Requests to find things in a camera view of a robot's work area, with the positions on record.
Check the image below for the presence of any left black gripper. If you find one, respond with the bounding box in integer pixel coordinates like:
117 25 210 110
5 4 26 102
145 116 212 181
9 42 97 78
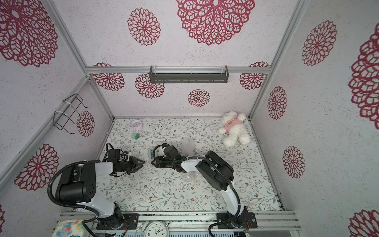
118 156 146 176

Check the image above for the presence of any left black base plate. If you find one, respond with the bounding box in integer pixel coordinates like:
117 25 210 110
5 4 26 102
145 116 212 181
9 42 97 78
96 213 139 230

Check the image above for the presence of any white analog clock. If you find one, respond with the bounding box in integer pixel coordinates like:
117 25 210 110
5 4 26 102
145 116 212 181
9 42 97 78
144 221 169 237

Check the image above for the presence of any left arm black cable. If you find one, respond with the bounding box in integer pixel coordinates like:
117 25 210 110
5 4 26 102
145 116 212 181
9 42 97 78
46 143 131 237

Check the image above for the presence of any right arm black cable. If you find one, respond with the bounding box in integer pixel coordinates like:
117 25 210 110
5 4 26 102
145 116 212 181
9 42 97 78
151 143 242 237

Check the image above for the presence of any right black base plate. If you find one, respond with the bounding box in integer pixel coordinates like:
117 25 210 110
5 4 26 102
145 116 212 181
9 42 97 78
216 212 258 229

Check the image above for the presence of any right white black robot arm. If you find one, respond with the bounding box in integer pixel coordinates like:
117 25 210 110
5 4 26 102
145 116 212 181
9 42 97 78
150 143 248 222

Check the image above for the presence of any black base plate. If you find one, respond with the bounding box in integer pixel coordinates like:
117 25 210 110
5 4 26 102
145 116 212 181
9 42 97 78
216 212 258 229
96 213 139 230

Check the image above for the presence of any colourful tissue box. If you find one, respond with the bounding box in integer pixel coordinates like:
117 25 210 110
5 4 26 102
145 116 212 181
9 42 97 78
52 219 88 237

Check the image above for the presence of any black wall shelf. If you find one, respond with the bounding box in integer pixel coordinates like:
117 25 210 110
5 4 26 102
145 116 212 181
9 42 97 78
149 66 230 84

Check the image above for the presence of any black wire wall rack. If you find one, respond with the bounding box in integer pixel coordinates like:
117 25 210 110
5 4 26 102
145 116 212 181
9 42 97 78
52 93 91 135

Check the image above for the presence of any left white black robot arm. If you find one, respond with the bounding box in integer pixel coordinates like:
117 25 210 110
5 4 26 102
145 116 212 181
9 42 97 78
48 148 145 229

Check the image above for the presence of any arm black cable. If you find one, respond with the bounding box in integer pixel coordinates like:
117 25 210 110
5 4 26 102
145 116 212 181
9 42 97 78
46 143 131 237
151 143 242 237

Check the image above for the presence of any pink tape roll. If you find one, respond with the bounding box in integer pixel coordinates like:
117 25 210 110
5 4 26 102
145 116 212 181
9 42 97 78
131 119 144 131

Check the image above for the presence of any white teddy bear pink shirt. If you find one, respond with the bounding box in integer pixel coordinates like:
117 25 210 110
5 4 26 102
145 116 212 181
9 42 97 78
219 111 251 148

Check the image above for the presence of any small green cube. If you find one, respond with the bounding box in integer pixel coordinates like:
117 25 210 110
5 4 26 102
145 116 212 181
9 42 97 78
131 132 140 140

